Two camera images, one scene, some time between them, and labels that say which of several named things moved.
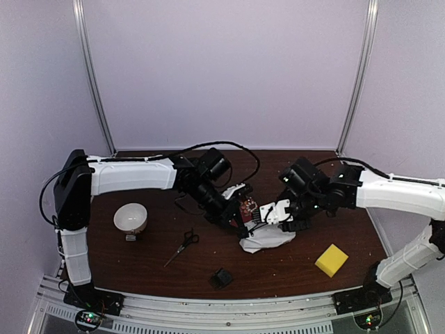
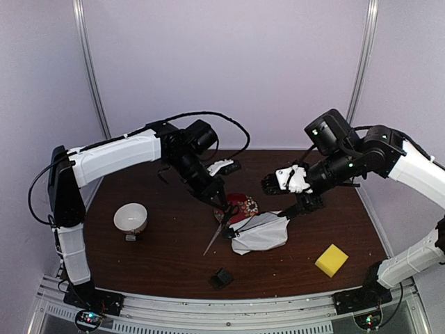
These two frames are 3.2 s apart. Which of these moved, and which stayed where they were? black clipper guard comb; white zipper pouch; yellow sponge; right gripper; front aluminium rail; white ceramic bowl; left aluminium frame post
Moved: right gripper; white zipper pouch
Stayed: white ceramic bowl; front aluminium rail; black clipper guard comb; left aluminium frame post; yellow sponge
